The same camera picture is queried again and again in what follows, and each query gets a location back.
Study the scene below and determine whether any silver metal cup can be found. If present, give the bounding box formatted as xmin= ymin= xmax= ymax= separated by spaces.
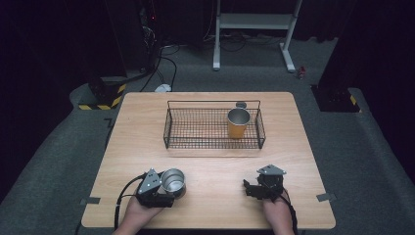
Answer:
xmin=160 ymin=167 xmax=187 ymax=199

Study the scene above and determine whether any orange cup with metal inside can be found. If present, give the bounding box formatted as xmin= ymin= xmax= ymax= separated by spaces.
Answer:
xmin=226 ymin=107 xmax=252 ymax=140

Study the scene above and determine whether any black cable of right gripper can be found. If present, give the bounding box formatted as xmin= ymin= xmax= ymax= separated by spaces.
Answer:
xmin=282 ymin=188 xmax=300 ymax=235

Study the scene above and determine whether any grey tape strip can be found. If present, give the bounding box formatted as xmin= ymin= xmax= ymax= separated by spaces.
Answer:
xmin=315 ymin=193 xmax=338 ymax=203
xmin=79 ymin=197 xmax=102 ymax=206

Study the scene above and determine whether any white metal stand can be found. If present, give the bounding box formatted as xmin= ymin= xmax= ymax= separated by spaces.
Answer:
xmin=212 ymin=0 xmax=303 ymax=73

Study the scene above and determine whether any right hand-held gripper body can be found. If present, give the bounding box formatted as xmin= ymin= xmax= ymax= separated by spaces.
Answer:
xmin=255 ymin=164 xmax=288 ymax=201

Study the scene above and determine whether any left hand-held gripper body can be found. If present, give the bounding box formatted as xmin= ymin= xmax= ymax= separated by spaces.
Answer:
xmin=135 ymin=167 xmax=176 ymax=209

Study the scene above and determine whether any black yellow striped base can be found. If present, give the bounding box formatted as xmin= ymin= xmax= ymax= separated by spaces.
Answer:
xmin=77 ymin=76 xmax=127 ymax=111

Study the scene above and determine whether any person's left hand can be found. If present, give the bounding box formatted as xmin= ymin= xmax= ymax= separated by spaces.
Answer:
xmin=124 ymin=195 xmax=164 ymax=227

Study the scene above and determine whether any black wire basket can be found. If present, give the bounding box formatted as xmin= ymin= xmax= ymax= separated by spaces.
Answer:
xmin=162 ymin=99 xmax=267 ymax=151

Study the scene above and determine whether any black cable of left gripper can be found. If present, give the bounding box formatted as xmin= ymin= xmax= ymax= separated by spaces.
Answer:
xmin=113 ymin=172 xmax=148 ymax=231

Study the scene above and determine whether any dark box with yellow stripe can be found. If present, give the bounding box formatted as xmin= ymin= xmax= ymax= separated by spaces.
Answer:
xmin=310 ymin=83 xmax=362 ymax=114

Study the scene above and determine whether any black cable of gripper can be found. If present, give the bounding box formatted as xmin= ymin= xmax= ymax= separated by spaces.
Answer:
xmin=113 ymin=172 xmax=148 ymax=231
xmin=282 ymin=188 xmax=300 ymax=235

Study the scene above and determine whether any person's right hand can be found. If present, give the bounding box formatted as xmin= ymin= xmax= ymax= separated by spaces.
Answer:
xmin=262 ymin=190 xmax=293 ymax=224

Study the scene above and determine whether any black computer tower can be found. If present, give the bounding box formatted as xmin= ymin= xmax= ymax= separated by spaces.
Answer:
xmin=104 ymin=0 xmax=162 ymax=74

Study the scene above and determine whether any black floor cable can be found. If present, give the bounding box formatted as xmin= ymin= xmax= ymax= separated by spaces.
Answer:
xmin=139 ymin=43 xmax=181 ymax=93

